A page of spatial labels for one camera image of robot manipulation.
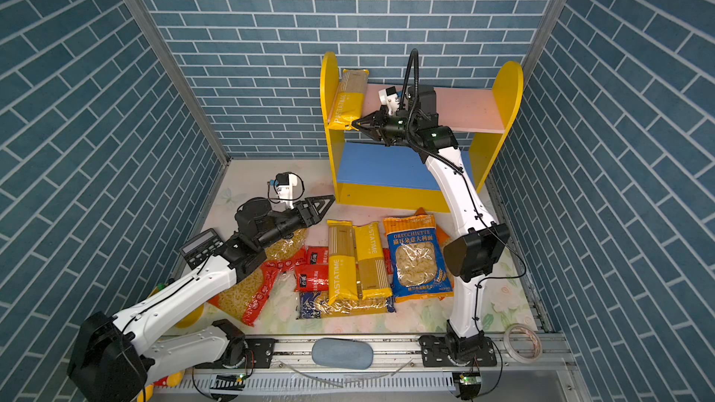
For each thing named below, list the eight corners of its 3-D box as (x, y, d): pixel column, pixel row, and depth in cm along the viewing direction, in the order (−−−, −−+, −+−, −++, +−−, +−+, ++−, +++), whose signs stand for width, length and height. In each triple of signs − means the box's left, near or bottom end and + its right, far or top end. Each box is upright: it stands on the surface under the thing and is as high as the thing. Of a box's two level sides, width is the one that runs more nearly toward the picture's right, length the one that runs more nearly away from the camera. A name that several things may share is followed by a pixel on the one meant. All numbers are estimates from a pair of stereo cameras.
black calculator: (184, 253, 95) (178, 248, 92) (216, 232, 100) (211, 227, 97) (194, 269, 91) (188, 264, 88) (226, 247, 96) (222, 242, 93)
